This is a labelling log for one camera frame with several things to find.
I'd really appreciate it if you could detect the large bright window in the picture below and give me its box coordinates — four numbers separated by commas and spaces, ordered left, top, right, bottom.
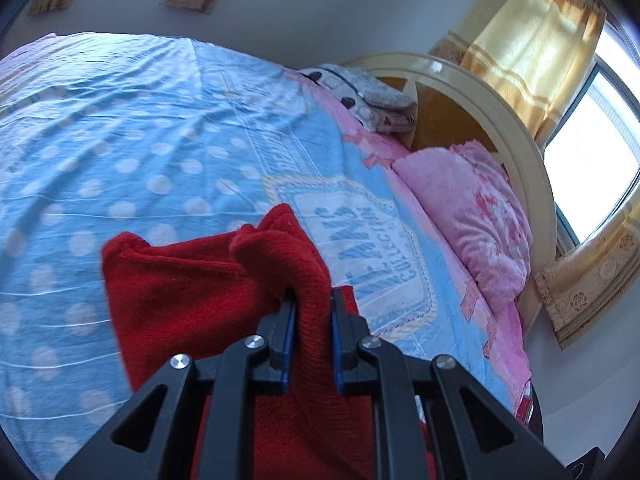
542, 25, 640, 256

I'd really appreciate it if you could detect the yellow striped curtain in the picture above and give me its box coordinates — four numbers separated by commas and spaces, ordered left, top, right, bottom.
532, 220, 640, 351
427, 0, 608, 143

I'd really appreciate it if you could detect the cream wooden headboard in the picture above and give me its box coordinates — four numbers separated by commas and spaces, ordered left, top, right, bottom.
342, 51, 558, 321

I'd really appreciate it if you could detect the grey patterned pillow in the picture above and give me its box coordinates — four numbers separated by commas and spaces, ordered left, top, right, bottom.
300, 63, 418, 134

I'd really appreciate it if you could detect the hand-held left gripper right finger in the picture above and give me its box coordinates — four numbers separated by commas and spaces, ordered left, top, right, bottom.
330, 287, 573, 480

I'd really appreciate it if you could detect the blue polka dot bed sheet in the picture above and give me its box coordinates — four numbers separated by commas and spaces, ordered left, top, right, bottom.
0, 32, 533, 461

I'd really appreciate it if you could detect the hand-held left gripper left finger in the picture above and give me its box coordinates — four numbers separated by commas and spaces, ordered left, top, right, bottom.
55, 287, 299, 480

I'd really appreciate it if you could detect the red knit sweater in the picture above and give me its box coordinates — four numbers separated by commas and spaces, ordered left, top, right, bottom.
101, 203, 436, 480

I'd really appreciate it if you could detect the pink floral blanket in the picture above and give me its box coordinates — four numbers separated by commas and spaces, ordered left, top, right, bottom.
392, 140, 533, 316

